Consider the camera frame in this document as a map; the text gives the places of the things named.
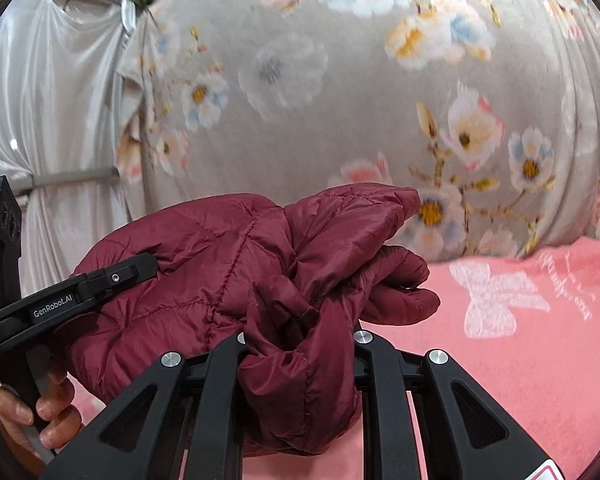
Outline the maroon quilted puffer jacket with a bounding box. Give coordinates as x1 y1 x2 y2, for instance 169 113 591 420
65 183 440 455

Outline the person's left hand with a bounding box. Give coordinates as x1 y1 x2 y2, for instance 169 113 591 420
0 364 84 477

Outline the pink white patterned blanket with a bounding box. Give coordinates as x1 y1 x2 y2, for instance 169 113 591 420
0 235 600 480

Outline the grey curtain tieback band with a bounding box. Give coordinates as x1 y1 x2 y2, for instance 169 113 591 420
8 167 120 196

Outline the silver satin curtain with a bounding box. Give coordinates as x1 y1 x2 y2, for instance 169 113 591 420
0 0 130 295

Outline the grey floral quilt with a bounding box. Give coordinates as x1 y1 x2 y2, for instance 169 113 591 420
117 0 600 261

